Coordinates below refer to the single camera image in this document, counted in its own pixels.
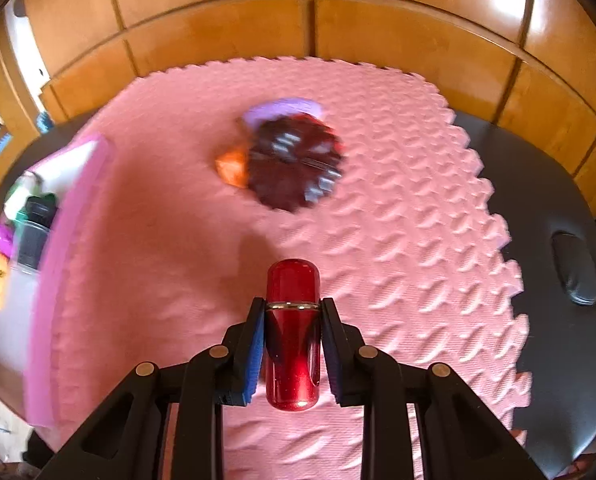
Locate red metallic capsule tube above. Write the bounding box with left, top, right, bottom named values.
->
left=264, top=259, right=322, bottom=412

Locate black-lid clear jar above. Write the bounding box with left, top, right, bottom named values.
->
left=14, top=221, right=51, bottom=271

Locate magenta perforated silicone cap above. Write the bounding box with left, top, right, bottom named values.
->
left=0, top=223, right=13, bottom=258

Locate teal plastic spool toy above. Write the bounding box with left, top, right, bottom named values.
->
left=14, top=192, right=59, bottom=226

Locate white green plastic device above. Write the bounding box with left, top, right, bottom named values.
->
left=4, top=171, right=43, bottom=221

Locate orange cube chain toy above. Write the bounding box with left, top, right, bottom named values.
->
left=214, top=145, right=249, bottom=188

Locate dark brown shell dish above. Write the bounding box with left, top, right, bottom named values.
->
left=248, top=114, right=343, bottom=212

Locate lilac egg-shaped case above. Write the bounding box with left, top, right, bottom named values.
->
left=241, top=98, right=325, bottom=130

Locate pink white tray box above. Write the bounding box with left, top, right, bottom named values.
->
left=0, top=134, right=112, bottom=428

